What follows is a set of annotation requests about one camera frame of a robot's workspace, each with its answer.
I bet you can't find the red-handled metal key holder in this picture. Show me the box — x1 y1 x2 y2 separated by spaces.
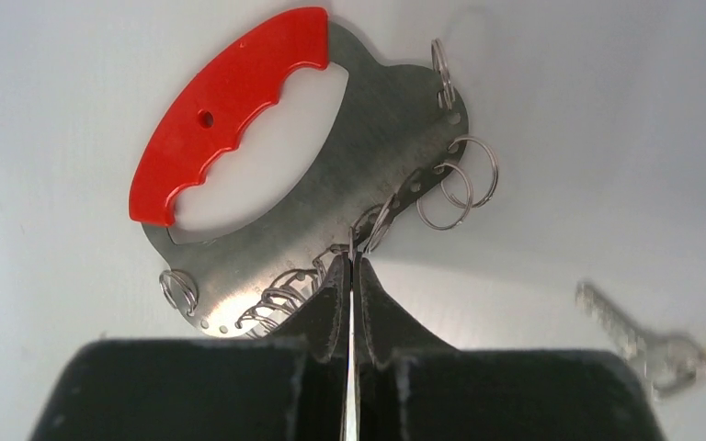
128 6 473 339

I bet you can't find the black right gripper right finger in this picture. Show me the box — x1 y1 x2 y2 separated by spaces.
354 257 664 440

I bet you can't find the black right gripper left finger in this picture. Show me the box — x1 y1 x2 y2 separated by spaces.
31 256 351 440

